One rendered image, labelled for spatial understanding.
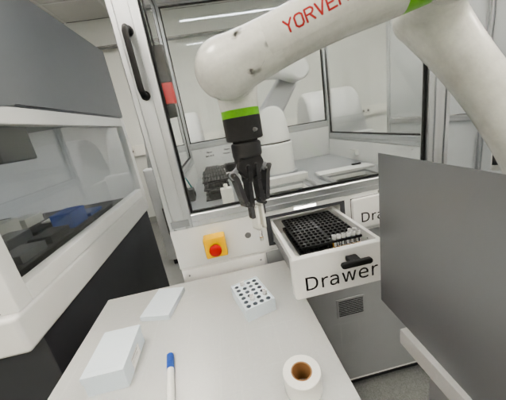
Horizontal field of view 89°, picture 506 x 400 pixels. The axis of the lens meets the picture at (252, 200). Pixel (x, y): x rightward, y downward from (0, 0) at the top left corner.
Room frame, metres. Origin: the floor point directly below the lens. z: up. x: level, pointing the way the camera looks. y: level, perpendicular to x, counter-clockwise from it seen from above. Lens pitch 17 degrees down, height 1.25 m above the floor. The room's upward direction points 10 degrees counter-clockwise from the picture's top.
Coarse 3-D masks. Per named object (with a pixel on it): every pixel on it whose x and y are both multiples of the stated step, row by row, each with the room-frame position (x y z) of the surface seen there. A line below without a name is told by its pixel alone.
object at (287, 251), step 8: (328, 208) 0.90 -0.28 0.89; (288, 216) 0.89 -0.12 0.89; (296, 216) 0.89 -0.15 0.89; (344, 216) 0.80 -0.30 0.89; (272, 224) 0.84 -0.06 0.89; (280, 224) 0.88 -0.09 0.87; (352, 224) 0.75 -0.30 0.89; (272, 232) 0.82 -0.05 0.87; (280, 232) 0.88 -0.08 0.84; (360, 232) 0.70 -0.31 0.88; (368, 232) 0.66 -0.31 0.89; (280, 240) 0.71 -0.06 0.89; (288, 240) 0.81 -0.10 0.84; (280, 248) 0.72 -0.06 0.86; (288, 248) 0.65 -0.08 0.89; (288, 256) 0.63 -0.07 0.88; (288, 264) 0.63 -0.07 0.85
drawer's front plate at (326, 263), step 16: (368, 240) 0.56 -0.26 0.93; (304, 256) 0.53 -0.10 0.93; (320, 256) 0.53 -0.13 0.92; (336, 256) 0.53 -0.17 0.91; (304, 272) 0.53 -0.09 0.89; (320, 272) 0.53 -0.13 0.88; (336, 272) 0.53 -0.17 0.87; (352, 272) 0.54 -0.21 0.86; (368, 272) 0.54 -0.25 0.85; (304, 288) 0.53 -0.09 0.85; (320, 288) 0.53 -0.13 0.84; (336, 288) 0.53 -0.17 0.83
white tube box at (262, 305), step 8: (248, 280) 0.68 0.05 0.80; (256, 280) 0.67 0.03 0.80; (232, 288) 0.65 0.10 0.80; (240, 288) 0.64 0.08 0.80; (248, 288) 0.64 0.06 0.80; (256, 288) 0.63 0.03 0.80; (240, 296) 0.61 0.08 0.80; (248, 296) 0.61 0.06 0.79; (256, 296) 0.60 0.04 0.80; (264, 296) 0.59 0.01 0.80; (272, 296) 0.58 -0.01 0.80; (240, 304) 0.59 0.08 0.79; (248, 304) 0.57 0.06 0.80; (256, 304) 0.58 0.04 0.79; (264, 304) 0.56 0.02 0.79; (272, 304) 0.57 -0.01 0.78; (248, 312) 0.55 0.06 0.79; (256, 312) 0.55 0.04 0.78; (264, 312) 0.56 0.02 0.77; (248, 320) 0.54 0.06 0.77
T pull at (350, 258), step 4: (348, 256) 0.53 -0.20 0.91; (352, 256) 0.53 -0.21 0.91; (356, 256) 0.52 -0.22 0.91; (368, 256) 0.51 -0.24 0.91; (348, 260) 0.52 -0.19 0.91; (352, 260) 0.51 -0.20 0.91; (356, 260) 0.51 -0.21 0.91; (360, 260) 0.50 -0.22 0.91; (364, 260) 0.50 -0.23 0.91; (368, 260) 0.50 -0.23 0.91; (372, 260) 0.51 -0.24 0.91; (344, 264) 0.50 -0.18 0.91; (348, 264) 0.50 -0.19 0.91; (352, 264) 0.50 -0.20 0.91; (356, 264) 0.50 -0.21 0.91; (360, 264) 0.50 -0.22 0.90; (364, 264) 0.50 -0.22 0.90; (344, 268) 0.50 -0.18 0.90
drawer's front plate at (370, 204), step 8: (352, 200) 0.86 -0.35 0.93; (360, 200) 0.85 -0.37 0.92; (368, 200) 0.85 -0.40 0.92; (376, 200) 0.85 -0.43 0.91; (352, 208) 0.85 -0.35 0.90; (360, 208) 0.85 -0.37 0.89; (368, 208) 0.85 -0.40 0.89; (376, 208) 0.85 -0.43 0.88; (352, 216) 0.86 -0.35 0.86; (360, 216) 0.85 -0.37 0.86; (368, 216) 0.85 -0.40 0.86; (376, 216) 0.85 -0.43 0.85; (360, 224) 0.85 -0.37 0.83; (368, 224) 0.85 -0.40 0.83; (376, 224) 0.85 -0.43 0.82
